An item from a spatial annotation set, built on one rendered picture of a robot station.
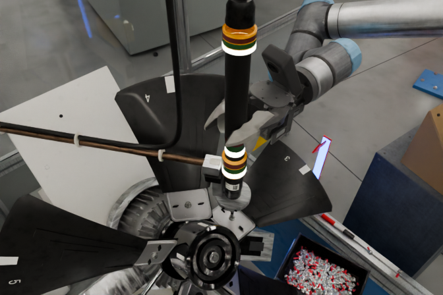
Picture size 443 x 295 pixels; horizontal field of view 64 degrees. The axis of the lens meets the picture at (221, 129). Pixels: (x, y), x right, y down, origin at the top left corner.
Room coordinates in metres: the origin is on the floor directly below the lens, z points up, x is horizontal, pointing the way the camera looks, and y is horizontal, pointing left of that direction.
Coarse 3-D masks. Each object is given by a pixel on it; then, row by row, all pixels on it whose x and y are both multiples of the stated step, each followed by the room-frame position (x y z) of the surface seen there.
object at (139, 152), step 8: (0, 128) 0.49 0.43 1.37; (8, 128) 0.49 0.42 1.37; (32, 136) 0.47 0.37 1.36; (40, 136) 0.47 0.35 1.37; (48, 136) 0.47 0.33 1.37; (56, 136) 0.47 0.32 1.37; (80, 144) 0.45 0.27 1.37; (88, 144) 0.45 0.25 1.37; (96, 144) 0.45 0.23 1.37; (104, 144) 0.45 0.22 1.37; (128, 152) 0.43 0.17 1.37; (136, 152) 0.43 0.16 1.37; (144, 152) 0.43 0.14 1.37; (152, 152) 0.43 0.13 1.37; (176, 160) 0.41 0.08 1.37; (184, 160) 0.41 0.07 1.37; (192, 160) 0.41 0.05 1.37; (200, 160) 0.41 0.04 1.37
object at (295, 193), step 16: (272, 144) 0.61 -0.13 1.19; (256, 160) 0.56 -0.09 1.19; (272, 160) 0.56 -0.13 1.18; (256, 176) 0.51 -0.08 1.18; (272, 176) 0.52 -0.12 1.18; (288, 176) 0.52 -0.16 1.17; (304, 176) 0.53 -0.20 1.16; (256, 192) 0.47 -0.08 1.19; (272, 192) 0.47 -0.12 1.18; (288, 192) 0.47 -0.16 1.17; (304, 192) 0.48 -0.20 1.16; (320, 192) 0.50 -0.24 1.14; (256, 208) 0.42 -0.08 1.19; (272, 208) 0.43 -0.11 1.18; (288, 208) 0.43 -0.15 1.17; (304, 208) 0.44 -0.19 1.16; (320, 208) 0.45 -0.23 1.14; (256, 224) 0.38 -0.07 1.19; (272, 224) 0.39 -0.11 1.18
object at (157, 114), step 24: (120, 96) 0.53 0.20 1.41; (168, 96) 0.53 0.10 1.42; (192, 96) 0.53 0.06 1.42; (216, 96) 0.53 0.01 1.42; (144, 120) 0.50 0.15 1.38; (168, 120) 0.50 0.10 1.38; (192, 120) 0.50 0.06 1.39; (192, 144) 0.46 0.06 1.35; (216, 144) 0.46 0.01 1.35; (168, 168) 0.44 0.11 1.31; (192, 168) 0.43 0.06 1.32; (168, 192) 0.41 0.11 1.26
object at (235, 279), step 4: (236, 272) 0.32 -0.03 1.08; (236, 276) 0.31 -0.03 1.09; (232, 280) 0.30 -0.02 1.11; (236, 280) 0.30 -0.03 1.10; (228, 284) 0.28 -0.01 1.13; (236, 284) 0.29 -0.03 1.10; (228, 288) 0.27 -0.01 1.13; (232, 288) 0.28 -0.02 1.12; (236, 288) 0.28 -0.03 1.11; (232, 292) 0.27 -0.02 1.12; (236, 292) 0.27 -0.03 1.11
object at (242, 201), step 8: (208, 160) 0.41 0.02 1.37; (208, 168) 0.39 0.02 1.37; (216, 168) 0.39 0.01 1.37; (208, 176) 0.39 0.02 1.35; (216, 176) 0.39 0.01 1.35; (216, 184) 0.39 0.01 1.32; (216, 192) 0.39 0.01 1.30; (224, 192) 0.40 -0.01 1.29; (248, 192) 0.40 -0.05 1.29; (216, 200) 0.38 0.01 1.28; (224, 200) 0.38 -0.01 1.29; (232, 200) 0.38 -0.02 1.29; (240, 200) 0.38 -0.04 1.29; (248, 200) 0.38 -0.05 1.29; (224, 208) 0.36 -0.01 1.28; (232, 208) 0.36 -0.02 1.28; (240, 208) 0.36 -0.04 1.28
